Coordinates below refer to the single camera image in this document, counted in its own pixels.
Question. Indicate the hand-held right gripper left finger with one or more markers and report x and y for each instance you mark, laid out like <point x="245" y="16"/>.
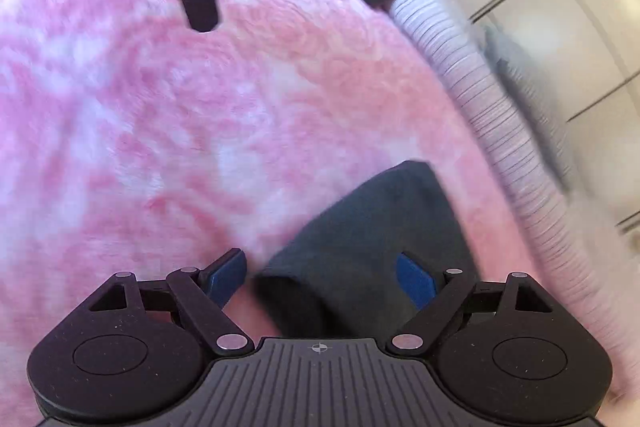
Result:
<point x="227" y="277"/>

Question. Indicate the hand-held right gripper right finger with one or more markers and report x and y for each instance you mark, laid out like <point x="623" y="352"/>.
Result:
<point x="415" y="279"/>

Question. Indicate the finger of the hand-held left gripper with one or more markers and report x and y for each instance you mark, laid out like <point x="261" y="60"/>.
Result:
<point x="200" y="7"/>

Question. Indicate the dark grey sweatpants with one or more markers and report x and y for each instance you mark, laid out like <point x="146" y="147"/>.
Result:
<point x="360" y="232"/>

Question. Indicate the pink floral blanket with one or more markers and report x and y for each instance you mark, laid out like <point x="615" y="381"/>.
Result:
<point x="200" y="132"/>

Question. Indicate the striped white duvet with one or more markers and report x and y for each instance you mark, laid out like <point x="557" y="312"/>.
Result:
<point x="475" y="72"/>

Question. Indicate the white wardrobe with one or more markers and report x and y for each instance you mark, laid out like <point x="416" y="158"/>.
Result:
<point x="590" y="32"/>

